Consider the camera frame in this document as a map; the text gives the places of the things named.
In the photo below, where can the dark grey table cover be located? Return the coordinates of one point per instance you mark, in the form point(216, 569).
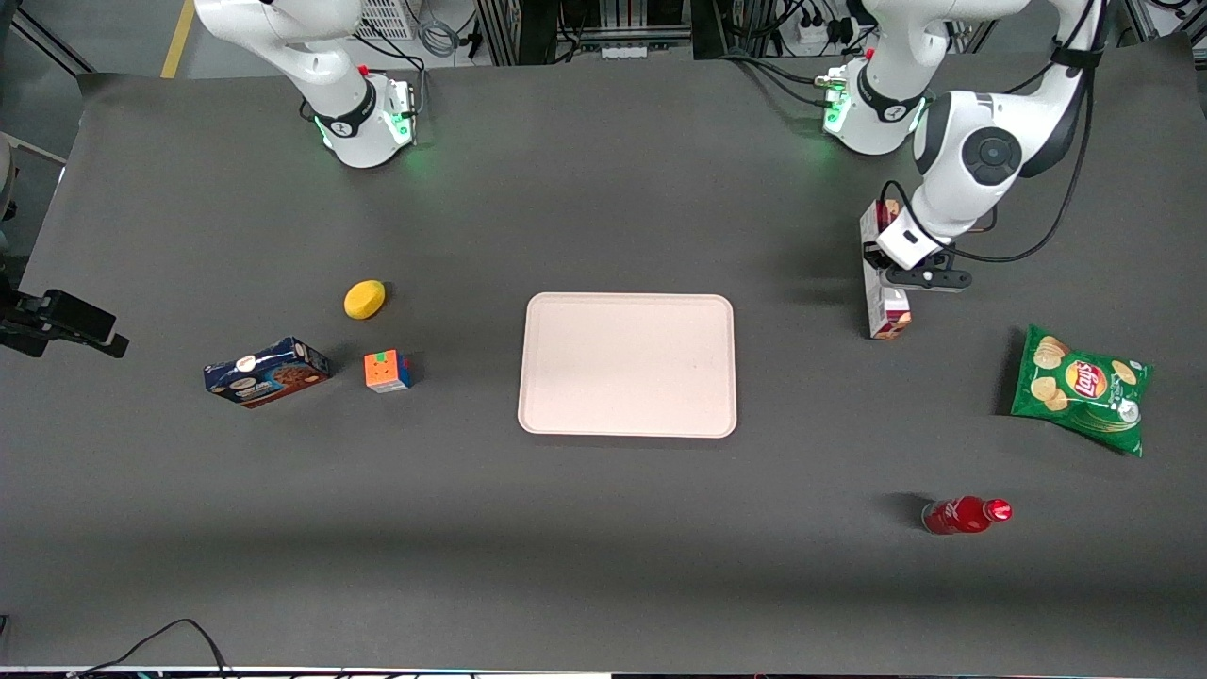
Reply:
point(603, 547)

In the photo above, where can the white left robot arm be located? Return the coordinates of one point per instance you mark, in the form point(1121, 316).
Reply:
point(952, 189)

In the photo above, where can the green chips bag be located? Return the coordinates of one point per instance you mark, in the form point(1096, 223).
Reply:
point(1080, 387)

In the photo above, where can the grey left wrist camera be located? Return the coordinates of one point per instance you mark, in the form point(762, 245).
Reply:
point(948, 280)

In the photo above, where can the small white power strip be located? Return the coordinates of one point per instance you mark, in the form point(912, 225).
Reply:
point(623, 52)

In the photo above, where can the red drink bottle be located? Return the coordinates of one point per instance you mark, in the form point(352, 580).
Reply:
point(957, 516)

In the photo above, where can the aluminium equipment frame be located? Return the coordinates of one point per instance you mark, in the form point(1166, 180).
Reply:
point(585, 24)

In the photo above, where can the white perforated basket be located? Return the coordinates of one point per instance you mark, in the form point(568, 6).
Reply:
point(382, 17)

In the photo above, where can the pale pink plastic tray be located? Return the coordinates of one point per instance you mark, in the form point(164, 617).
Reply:
point(627, 366)

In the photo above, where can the yellow lemon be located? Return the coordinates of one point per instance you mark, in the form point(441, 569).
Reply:
point(364, 300)

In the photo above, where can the colourful puzzle cube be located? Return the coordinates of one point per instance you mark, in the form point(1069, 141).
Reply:
point(385, 372)

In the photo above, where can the large white power strip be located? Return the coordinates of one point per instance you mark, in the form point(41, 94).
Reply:
point(818, 33)

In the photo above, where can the blue cookie box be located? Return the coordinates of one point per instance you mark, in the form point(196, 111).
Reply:
point(266, 373)

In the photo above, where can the red cookie box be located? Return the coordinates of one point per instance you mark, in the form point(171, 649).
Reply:
point(888, 313)

